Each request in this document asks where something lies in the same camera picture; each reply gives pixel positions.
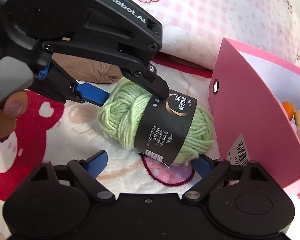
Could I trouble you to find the green yarn ball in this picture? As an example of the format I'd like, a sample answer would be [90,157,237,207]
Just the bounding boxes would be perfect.
[98,78,214,166]

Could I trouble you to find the orange makeup sponge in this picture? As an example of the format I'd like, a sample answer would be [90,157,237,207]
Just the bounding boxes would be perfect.
[281,101,294,121]

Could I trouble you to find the left hand pink nails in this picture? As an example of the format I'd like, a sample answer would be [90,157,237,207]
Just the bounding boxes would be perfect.
[0,91,28,140]

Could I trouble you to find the brown pillow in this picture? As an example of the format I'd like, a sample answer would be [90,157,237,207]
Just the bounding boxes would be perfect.
[52,53,122,84]

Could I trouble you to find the white bear print blanket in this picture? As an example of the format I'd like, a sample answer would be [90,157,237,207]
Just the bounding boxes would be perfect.
[0,55,300,238]

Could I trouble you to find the pink checked pillow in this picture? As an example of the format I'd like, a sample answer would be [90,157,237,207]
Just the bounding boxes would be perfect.
[132,0,300,69]

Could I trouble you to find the pink cardboard box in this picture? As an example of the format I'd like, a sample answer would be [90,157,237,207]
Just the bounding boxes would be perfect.
[209,38,300,194]

